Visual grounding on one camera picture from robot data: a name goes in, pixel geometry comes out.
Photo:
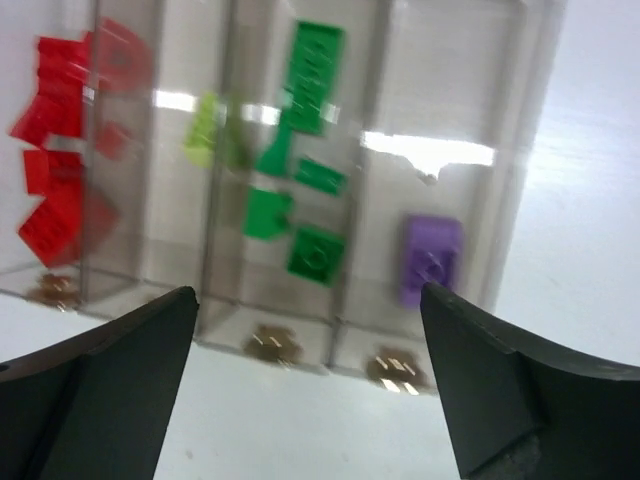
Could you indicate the green 2x4 lego brick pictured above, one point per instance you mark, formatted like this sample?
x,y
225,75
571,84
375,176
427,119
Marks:
x,y
314,63

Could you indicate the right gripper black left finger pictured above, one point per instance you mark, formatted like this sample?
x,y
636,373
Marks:
x,y
98,405

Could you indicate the clear bin for light green legos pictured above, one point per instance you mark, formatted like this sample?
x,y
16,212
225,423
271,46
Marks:
x,y
190,58

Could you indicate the red lego brick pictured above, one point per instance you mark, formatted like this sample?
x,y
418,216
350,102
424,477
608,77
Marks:
x,y
71,215

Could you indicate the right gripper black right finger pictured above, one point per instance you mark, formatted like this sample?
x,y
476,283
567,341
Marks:
x,y
519,406

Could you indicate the purple curved lego brick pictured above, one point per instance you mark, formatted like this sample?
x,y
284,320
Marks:
x,y
432,250

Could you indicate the dark green lego cluster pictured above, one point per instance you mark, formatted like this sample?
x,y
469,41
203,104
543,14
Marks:
x,y
315,252

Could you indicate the clear bin for red legos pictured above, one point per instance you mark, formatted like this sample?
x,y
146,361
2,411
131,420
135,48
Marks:
x,y
105,281

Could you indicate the clear bin for purple legos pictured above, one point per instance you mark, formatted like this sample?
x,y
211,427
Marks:
x,y
461,90

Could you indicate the light green lego brick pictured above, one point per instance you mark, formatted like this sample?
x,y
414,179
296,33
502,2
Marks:
x,y
199,141

